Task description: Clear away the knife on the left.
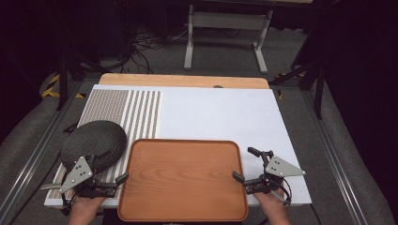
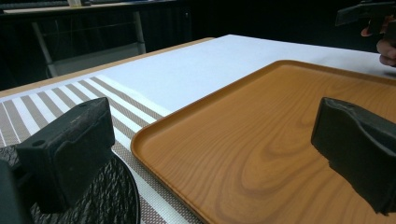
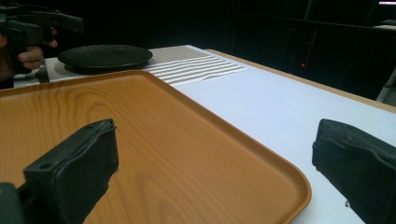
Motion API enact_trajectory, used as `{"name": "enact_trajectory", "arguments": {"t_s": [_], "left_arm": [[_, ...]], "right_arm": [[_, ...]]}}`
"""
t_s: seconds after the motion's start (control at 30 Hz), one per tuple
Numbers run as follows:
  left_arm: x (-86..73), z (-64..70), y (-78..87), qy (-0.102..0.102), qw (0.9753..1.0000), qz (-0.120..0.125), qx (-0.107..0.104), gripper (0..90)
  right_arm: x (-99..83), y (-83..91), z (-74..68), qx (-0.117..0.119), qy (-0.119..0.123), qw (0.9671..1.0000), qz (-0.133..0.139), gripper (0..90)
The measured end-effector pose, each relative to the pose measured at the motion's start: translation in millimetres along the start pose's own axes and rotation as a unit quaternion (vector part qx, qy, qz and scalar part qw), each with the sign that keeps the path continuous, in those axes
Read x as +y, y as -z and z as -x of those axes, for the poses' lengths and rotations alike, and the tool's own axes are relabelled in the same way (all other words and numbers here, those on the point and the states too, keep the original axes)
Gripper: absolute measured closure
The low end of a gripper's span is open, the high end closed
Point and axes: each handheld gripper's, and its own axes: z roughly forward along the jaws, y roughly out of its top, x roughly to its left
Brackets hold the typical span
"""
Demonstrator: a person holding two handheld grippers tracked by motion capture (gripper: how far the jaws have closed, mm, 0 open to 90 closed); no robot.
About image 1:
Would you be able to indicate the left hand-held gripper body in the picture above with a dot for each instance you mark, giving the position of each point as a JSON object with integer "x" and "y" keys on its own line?
{"x": 76, "y": 175}

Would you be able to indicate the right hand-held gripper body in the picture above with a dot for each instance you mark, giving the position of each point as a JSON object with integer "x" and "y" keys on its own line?
{"x": 281, "y": 168}

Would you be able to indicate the person's left hand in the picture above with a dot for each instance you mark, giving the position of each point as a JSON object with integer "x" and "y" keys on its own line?
{"x": 84, "y": 206}

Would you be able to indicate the person's right hand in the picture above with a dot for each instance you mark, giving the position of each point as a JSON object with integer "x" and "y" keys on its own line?
{"x": 270, "y": 203}

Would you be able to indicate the dark round woven placemat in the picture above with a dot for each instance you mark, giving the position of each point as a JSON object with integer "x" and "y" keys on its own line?
{"x": 94, "y": 142}

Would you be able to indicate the white board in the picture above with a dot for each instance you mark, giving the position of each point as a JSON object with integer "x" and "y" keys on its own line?
{"x": 219, "y": 115}

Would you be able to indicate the brown wooden tray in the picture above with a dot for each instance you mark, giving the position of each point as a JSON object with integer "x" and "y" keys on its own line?
{"x": 183, "y": 181}

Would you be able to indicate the beige striped woven placemat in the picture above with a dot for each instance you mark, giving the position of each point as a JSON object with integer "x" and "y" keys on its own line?
{"x": 125, "y": 106}

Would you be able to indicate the yellow black hazard tape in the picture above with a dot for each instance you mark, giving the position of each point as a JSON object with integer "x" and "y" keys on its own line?
{"x": 289, "y": 76}
{"x": 51, "y": 87}

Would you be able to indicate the black tripod stand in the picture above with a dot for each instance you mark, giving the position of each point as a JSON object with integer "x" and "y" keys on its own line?
{"x": 313, "y": 78}
{"x": 65, "y": 78}

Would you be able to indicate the black curtain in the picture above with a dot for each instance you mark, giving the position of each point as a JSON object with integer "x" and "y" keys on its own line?
{"x": 25, "y": 47}
{"x": 359, "y": 78}

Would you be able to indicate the aluminium rail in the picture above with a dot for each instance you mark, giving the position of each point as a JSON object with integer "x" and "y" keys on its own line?
{"x": 34, "y": 150}
{"x": 331, "y": 156}

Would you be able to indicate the white metal desk frame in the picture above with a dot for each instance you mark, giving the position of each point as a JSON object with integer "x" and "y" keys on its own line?
{"x": 228, "y": 22}

